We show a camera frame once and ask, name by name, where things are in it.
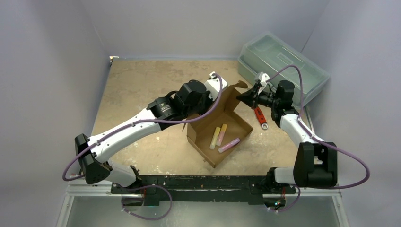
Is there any purple highlighter marker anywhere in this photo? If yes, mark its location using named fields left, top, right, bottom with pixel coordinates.
left=218, top=138, right=241, bottom=154

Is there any orange pink highlighter marker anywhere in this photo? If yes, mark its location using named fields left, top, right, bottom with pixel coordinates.
left=216, top=124, right=227, bottom=146

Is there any brown cardboard box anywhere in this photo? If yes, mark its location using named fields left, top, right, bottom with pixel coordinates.
left=187, top=81, right=253, bottom=168

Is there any yellow highlighter marker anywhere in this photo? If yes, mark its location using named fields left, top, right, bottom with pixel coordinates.
left=209, top=127, right=221, bottom=150

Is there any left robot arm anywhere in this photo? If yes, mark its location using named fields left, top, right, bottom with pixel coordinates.
left=75, top=78, right=223, bottom=193

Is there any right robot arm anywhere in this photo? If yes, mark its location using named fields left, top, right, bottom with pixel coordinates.
left=237, top=80, right=338, bottom=192

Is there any translucent green plastic toolbox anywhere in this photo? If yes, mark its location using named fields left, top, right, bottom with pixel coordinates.
left=238, top=32, right=330, bottom=109

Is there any red handled adjustable wrench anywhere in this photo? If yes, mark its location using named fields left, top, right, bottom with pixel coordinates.
left=253, top=107, right=268, bottom=130

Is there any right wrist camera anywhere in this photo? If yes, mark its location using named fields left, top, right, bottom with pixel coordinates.
left=255, top=72, right=270, bottom=94

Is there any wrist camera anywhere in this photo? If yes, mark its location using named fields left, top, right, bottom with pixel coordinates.
left=203, top=71, right=228, bottom=101
left=255, top=72, right=270, bottom=94

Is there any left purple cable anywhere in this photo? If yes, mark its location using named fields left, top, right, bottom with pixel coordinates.
left=62, top=72, right=224, bottom=182

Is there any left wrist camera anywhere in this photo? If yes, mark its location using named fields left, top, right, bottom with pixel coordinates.
left=203, top=71, right=228, bottom=101

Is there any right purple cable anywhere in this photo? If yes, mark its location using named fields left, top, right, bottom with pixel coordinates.
left=266, top=65, right=371, bottom=190

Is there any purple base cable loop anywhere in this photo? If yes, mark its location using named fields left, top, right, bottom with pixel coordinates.
left=120, top=184, right=174, bottom=220

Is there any aluminium frame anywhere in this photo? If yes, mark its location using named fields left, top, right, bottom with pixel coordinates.
left=57, top=179, right=349, bottom=227

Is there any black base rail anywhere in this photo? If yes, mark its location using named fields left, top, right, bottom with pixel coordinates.
left=111, top=175, right=296, bottom=206

